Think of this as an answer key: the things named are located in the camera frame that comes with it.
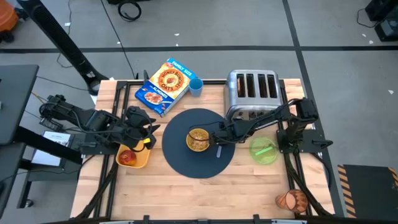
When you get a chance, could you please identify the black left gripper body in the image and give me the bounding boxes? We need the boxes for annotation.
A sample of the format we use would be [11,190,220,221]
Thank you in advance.
[123,105,156,149]

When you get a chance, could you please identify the white paper sheet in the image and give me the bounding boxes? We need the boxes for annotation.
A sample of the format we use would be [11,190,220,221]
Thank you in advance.
[30,130,72,167]

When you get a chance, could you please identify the black power adapter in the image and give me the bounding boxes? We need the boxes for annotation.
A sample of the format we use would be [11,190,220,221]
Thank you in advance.
[39,118,64,132]

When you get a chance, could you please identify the blue plastic cup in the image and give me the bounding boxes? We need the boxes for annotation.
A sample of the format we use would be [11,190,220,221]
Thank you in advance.
[188,77,204,98]

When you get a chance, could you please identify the orange bucket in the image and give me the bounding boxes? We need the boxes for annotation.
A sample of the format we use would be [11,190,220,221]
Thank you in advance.
[0,0,19,34]

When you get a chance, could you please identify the black mat with striped edges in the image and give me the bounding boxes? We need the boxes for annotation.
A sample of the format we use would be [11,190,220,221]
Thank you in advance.
[337,164,398,219]

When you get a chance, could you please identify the round dark woven placemat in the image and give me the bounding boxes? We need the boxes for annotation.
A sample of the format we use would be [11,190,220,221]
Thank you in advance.
[161,108,236,179]

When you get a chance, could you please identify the green translucent plate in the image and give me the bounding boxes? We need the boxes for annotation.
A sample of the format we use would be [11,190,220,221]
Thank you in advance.
[248,136,280,166]

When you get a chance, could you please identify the silver four-slot toaster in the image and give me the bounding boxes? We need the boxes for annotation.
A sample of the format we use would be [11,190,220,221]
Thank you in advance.
[223,69,284,124]

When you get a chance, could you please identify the black desk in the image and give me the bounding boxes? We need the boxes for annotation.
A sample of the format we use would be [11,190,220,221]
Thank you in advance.
[0,64,84,218]

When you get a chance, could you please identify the blue cereal box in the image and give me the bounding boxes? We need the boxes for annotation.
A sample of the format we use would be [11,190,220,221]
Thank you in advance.
[134,57,197,118]

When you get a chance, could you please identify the black equipment box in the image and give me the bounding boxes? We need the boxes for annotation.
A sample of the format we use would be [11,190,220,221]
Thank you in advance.
[365,0,398,42]

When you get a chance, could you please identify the coiled black cable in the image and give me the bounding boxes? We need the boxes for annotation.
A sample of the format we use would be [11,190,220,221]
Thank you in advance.
[117,0,142,22]

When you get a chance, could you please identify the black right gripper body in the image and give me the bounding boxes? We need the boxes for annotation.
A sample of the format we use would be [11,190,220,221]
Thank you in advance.
[213,119,246,146]

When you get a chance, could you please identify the yellow patterned bowl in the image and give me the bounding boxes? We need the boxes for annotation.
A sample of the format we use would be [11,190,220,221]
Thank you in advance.
[185,128,211,152]

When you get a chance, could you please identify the yellow plastic bin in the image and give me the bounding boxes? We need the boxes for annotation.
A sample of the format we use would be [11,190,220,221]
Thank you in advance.
[115,139,152,169]

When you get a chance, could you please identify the cereal flakes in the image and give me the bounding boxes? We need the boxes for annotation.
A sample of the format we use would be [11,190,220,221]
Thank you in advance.
[189,130,208,150]

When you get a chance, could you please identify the green plastic utensil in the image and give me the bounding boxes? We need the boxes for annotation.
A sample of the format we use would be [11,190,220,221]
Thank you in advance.
[254,146,274,156]

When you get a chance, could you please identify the red apple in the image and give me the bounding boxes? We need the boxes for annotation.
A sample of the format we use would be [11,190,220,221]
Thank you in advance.
[118,149,137,167]

